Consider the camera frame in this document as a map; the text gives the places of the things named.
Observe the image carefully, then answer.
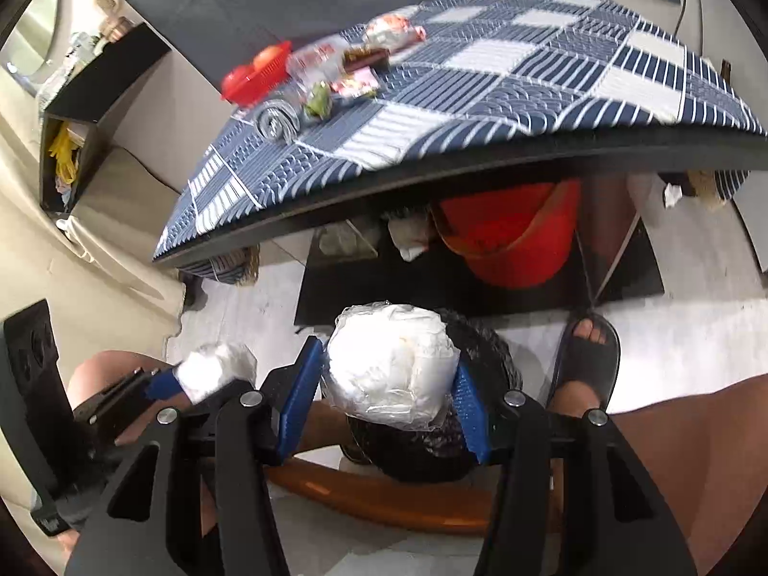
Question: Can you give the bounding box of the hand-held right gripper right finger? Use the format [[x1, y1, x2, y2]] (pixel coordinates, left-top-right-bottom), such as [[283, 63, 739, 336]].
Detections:
[[450, 363, 697, 576]]

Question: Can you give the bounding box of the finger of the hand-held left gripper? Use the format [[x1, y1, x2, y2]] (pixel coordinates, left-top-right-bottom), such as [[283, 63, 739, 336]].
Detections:
[[72, 366, 196, 433]]

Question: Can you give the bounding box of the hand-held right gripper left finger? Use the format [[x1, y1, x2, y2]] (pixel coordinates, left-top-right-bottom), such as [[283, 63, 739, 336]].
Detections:
[[63, 336, 328, 576]]

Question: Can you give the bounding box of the black trash bag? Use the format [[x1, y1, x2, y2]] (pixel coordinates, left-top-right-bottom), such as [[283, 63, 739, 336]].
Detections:
[[341, 309, 524, 485]]

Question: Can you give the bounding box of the small plastic-wrapped white tissue wad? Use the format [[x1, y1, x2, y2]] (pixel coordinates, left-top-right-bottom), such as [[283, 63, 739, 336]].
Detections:
[[176, 341, 259, 404]]

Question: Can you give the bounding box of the large plastic-wrapped white tissue wad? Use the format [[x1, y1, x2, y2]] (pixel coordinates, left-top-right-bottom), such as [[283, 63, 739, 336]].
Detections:
[[321, 301, 462, 432]]

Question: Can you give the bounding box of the pink white snack wrapper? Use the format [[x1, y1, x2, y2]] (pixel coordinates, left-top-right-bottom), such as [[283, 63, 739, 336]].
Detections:
[[332, 68, 383, 101]]

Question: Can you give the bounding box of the dark brown snack wrapper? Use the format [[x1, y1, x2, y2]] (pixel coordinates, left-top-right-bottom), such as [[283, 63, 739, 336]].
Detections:
[[344, 46, 391, 71]]

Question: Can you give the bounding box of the orange white snack bag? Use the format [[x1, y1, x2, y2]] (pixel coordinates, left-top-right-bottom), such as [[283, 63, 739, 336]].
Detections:
[[365, 12, 428, 50]]

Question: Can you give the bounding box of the brown wooden stool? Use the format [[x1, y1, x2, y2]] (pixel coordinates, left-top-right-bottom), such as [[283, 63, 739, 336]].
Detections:
[[264, 455, 566, 536]]

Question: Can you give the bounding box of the black right slipper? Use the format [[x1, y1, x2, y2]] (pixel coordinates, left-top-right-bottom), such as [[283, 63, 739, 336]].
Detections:
[[545, 310, 621, 416]]

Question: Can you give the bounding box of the black coffee table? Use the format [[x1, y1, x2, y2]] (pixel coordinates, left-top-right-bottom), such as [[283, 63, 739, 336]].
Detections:
[[152, 131, 768, 330]]

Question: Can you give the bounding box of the clear plastic container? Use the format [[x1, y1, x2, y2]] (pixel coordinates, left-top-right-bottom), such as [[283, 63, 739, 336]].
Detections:
[[317, 220, 381, 261]]

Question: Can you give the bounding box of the red plastic bucket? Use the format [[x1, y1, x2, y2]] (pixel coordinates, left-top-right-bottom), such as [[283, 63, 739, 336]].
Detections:
[[433, 179, 583, 289]]

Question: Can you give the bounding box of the white cloth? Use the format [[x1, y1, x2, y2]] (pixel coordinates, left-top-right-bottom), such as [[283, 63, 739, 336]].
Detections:
[[385, 210, 434, 263]]

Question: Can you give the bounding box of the yellow plastic bag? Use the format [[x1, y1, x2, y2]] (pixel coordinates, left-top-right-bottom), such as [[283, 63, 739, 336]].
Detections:
[[47, 121, 80, 189]]

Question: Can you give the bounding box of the person's right leg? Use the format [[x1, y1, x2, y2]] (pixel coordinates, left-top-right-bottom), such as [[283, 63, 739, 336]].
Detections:
[[545, 318, 768, 576]]

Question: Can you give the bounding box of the green snack wrapper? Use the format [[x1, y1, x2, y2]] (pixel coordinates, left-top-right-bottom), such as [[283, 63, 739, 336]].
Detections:
[[303, 83, 335, 122]]

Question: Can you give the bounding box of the black side shelf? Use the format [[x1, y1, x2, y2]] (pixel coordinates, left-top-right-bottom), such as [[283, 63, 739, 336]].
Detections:
[[37, 22, 176, 218]]

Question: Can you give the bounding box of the red plastic basket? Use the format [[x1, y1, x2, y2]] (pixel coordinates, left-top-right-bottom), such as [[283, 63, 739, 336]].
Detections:
[[221, 41, 294, 104]]

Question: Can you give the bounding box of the blue white checkered tablecloth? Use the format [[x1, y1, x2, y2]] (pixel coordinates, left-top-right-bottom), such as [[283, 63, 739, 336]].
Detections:
[[153, 0, 768, 286]]

